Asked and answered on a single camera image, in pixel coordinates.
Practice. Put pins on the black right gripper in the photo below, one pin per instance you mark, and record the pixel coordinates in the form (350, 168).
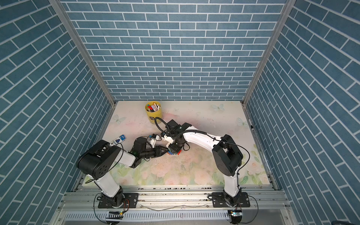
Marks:
(174, 150)

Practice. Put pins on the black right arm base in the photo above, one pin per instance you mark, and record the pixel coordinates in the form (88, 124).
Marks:
(236, 203)

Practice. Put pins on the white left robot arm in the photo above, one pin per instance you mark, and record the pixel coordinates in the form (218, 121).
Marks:
(120, 159)

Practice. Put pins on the markers in cup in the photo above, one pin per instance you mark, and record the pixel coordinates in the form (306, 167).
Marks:
(153, 108)

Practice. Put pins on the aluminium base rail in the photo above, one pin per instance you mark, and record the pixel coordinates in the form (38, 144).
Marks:
(180, 205)

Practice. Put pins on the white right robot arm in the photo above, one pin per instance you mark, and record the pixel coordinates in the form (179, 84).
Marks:
(226, 153)

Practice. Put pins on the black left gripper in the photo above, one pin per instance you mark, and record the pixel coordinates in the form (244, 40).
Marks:
(157, 151)

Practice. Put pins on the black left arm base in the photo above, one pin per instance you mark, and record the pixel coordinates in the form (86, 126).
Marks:
(122, 201)

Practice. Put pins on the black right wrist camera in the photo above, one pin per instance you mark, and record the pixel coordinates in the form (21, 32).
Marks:
(172, 128)

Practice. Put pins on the yellow pen holder cup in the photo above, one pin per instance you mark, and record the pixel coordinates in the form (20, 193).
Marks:
(152, 116)

